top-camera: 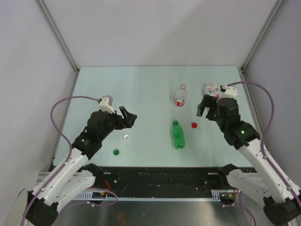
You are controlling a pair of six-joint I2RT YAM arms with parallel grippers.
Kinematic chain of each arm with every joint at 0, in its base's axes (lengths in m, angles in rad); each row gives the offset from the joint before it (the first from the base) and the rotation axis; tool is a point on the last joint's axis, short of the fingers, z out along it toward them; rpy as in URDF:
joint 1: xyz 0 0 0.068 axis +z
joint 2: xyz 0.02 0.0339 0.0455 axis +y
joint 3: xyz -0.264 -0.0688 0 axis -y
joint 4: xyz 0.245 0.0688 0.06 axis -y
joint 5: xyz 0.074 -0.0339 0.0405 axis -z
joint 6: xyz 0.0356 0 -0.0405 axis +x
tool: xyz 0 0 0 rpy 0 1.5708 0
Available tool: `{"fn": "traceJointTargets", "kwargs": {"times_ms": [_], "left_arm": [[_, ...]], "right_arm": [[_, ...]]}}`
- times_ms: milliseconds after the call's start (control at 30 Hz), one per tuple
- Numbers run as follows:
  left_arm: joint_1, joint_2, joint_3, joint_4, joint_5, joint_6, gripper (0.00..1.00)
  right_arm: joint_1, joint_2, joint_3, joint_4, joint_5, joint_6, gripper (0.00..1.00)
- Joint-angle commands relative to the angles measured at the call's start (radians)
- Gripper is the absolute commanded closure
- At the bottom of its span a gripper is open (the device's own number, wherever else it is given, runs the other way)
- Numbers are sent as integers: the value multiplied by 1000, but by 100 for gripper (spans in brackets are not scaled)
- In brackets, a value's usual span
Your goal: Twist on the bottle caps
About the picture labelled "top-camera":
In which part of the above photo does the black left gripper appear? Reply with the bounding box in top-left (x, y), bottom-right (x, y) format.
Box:
top-left (98, 106), bottom-right (136, 140)

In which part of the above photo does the red bottle cap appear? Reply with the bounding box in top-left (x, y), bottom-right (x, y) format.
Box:
top-left (191, 122), bottom-right (198, 129)

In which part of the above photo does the clear bottle red label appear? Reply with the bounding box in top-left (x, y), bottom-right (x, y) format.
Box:
top-left (174, 84), bottom-right (187, 107)

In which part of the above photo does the green bottle cap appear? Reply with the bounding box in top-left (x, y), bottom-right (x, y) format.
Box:
top-left (113, 149), bottom-right (120, 155)

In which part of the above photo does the green plastic bottle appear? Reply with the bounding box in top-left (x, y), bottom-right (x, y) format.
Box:
top-left (172, 121), bottom-right (186, 149)

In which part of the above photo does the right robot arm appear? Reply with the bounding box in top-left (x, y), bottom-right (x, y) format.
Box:
top-left (197, 95), bottom-right (301, 226)

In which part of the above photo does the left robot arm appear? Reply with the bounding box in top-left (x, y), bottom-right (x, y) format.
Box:
top-left (20, 106), bottom-right (137, 226)

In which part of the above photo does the fruit tea bottle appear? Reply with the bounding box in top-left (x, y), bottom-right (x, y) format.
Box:
top-left (202, 82), bottom-right (221, 98)

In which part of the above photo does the white bottle cap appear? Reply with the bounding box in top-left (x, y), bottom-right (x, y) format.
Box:
top-left (123, 134), bottom-right (129, 140)

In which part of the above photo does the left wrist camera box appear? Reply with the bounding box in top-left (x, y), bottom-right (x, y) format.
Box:
top-left (98, 95), bottom-right (115, 114)

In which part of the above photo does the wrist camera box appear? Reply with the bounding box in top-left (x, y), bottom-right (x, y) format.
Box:
top-left (98, 95), bottom-right (115, 114)
top-left (220, 84), bottom-right (238, 99)

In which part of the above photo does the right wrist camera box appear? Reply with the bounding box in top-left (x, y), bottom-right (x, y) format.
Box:
top-left (220, 84), bottom-right (238, 99)

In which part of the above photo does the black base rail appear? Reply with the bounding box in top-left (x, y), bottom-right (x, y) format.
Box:
top-left (84, 164), bottom-right (233, 198)

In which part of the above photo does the white slotted cable duct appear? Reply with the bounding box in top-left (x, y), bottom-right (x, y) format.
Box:
top-left (73, 190), bottom-right (237, 202)

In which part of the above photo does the right aluminium frame post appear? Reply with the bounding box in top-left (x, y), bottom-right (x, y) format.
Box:
top-left (240, 0), bottom-right (287, 72)

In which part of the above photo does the aluminium frame post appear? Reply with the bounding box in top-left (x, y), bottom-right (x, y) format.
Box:
top-left (35, 0), bottom-right (79, 73)
top-left (240, 0), bottom-right (287, 72)

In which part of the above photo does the left aluminium frame post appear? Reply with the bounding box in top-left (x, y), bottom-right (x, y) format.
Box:
top-left (35, 0), bottom-right (79, 73)

